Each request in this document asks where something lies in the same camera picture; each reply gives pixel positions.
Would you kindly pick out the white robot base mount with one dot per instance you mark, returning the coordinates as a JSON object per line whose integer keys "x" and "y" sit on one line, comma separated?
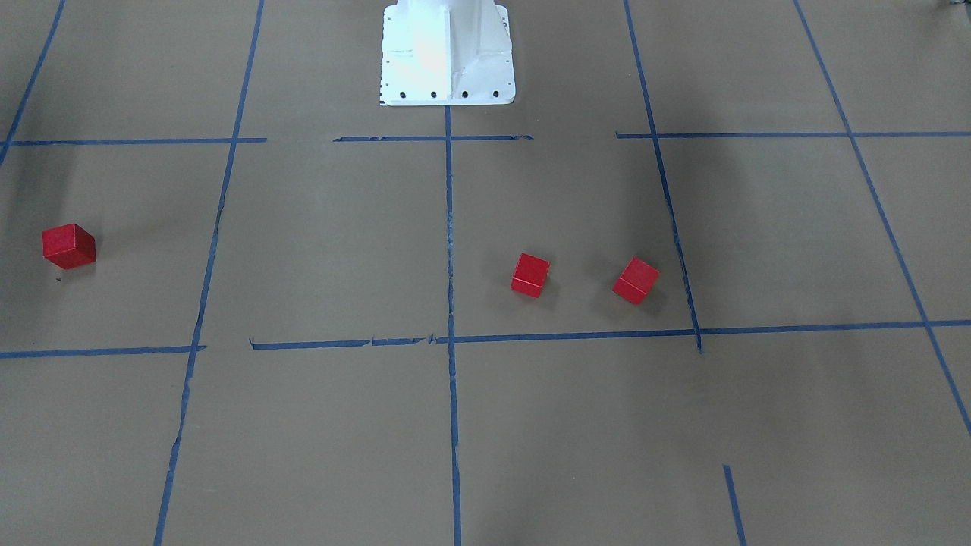
{"x": 446, "y": 53}

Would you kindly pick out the red cube block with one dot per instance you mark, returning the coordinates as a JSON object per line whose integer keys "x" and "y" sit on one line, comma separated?
{"x": 530, "y": 275}
{"x": 636, "y": 281}
{"x": 68, "y": 246}

